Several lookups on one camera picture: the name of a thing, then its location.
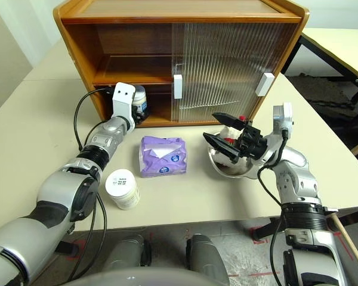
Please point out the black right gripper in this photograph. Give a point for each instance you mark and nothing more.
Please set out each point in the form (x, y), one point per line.
(253, 143)

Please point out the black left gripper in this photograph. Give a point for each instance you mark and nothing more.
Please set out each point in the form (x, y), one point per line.
(138, 118)

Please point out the white bottle with dark label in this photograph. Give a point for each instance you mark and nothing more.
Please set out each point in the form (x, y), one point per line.
(141, 97)

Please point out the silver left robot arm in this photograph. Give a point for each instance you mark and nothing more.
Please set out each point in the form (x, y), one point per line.
(59, 190)

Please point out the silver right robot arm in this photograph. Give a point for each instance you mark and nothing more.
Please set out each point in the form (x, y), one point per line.
(298, 184)

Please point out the wooden cabinet shelf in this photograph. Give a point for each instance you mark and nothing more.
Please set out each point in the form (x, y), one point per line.
(131, 67)

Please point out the wooden cabinet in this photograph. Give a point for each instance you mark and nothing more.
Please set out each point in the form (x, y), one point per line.
(77, 53)

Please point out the small red object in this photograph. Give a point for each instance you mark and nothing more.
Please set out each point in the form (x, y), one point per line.
(231, 131)

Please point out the metal bowl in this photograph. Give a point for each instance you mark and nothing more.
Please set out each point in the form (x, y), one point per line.
(226, 169)

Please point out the purple tissue pack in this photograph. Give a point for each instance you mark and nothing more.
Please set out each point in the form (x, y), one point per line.
(164, 158)

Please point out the ribbed glass sliding door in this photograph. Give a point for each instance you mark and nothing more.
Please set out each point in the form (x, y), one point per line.
(176, 47)
(226, 59)

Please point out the white bottle with black print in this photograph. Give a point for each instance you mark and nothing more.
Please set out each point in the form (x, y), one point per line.
(122, 186)

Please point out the dark grey rounded shape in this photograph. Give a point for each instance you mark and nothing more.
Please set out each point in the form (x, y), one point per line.
(125, 253)
(207, 256)

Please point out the wooden stick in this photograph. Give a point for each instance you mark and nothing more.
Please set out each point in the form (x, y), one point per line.
(349, 239)

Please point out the silver robot torso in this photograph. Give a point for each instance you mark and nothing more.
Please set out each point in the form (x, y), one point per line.
(137, 278)

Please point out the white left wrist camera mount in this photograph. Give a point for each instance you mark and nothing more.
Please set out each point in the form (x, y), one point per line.
(123, 96)

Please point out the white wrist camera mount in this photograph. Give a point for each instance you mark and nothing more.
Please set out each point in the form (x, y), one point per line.
(123, 96)
(283, 116)

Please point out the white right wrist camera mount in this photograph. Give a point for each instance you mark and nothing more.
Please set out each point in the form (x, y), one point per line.
(283, 116)

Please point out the beige table with black frame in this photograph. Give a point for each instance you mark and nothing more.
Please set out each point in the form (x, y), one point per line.
(340, 44)

